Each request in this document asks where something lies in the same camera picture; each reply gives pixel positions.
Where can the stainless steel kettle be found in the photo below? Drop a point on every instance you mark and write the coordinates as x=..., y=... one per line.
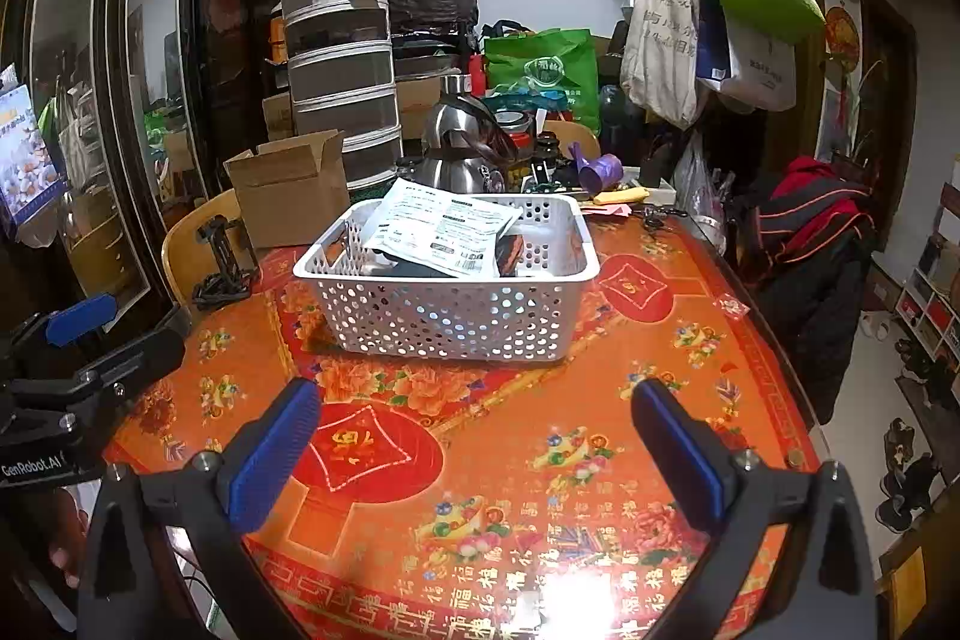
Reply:
x=450, y=138

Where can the orange floral tablecloth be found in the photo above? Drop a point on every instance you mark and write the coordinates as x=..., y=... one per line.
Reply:
x=487, y=430

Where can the wet wipes soft pack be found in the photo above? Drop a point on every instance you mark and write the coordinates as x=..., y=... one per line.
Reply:
x=442, y=227

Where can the black clamp stand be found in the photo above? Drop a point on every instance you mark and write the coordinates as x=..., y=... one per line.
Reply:
x=225, y=250

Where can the beige printed tote bag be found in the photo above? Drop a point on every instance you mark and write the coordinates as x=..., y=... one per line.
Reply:
x=660, y=48

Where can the white and blue bag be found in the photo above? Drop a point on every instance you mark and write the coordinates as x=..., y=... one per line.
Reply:
x=757, y=70

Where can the white storage shelf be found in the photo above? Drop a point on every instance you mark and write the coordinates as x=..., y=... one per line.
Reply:
x=934, y=295

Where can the open cardboard box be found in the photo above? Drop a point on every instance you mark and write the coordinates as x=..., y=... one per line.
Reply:
x=292, y=197

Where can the red round wall ornament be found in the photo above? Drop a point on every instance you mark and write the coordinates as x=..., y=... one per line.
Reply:
x=841, y=33

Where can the person's left hand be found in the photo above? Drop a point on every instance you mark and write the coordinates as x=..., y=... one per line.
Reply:
x=66, y=550

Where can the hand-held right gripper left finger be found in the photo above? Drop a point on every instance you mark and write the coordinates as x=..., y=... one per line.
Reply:
x=274, y=452

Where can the dark red cloth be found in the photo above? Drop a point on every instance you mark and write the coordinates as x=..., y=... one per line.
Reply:
x=511, y=254

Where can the red and black jacket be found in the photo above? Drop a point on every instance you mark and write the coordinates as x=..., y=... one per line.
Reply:
x=810, y=212

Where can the white perforated plastic basket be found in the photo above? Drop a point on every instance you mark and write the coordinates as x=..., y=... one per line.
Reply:
x=450, y=319

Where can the dark glossy cabinet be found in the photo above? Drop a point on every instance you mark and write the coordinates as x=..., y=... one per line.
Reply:
x=225, y=10

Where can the purple plastic scoop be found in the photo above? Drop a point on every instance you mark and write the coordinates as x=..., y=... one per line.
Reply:
x=600, y=171

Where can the stack of grey mesh tiers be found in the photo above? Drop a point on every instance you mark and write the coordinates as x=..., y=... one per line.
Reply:
x=337, y=85

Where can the blue printed poster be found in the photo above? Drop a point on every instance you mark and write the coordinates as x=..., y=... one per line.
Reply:
x=26, y=160

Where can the white tray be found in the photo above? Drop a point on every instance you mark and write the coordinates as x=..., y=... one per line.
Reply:
x=660, y=186

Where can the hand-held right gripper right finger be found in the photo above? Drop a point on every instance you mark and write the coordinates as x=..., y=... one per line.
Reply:
x=679, y=452

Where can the black shoes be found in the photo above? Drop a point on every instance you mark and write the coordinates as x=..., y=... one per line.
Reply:
x=904, y=475

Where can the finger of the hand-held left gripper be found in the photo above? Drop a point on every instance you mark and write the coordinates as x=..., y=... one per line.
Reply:
x=79, y=317
x=135, y=359

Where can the green printed shopping bag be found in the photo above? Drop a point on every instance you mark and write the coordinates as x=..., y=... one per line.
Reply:
x=540, y=70

